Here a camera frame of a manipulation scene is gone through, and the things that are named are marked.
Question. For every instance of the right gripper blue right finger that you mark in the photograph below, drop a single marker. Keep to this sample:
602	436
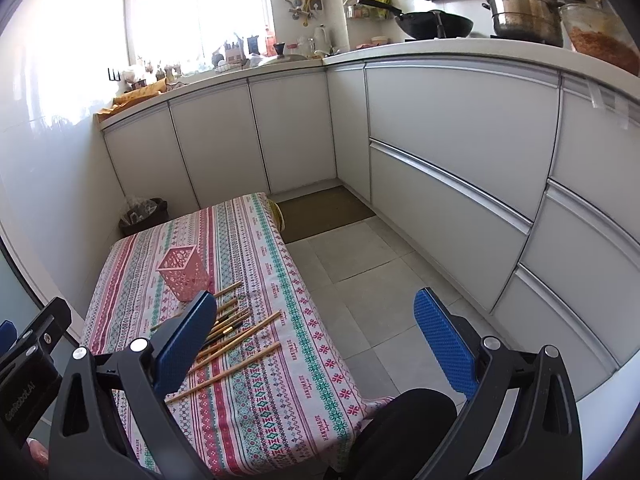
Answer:
453	354

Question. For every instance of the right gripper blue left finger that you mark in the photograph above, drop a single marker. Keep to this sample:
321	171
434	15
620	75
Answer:
177	341

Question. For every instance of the white lower kitchen cabinets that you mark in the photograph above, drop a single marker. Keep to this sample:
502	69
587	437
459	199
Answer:
518	181

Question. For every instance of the knife block with utensils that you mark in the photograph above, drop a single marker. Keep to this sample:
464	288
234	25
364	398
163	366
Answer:
234	52

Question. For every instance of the person's left hand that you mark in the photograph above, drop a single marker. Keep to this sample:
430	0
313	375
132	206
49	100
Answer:
38	452

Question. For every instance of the black gold-banded chopstick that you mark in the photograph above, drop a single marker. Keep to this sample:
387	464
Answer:
228	324
214	338

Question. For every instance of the pink perforated utensil holder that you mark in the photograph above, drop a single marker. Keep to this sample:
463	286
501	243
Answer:
183	272

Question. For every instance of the striped patterned tablecloth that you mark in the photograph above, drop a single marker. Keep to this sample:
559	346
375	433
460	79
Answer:
300	403

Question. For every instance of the black stool seat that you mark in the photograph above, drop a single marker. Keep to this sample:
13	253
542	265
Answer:
401	438

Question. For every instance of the dark trash bin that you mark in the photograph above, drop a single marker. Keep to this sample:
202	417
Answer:
141	214

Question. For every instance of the brown floor mat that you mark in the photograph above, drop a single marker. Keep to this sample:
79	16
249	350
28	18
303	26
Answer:
320	212

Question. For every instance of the yellow cloth on counter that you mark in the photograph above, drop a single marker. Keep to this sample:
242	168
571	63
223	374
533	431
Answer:
131	98

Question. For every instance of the black wok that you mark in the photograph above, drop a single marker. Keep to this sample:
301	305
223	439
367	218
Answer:
434	24

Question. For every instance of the glass jar with red contents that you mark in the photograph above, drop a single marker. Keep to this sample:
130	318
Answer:
600	34

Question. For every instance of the stainless steel stockpot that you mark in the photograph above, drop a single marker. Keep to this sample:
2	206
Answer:
527	20

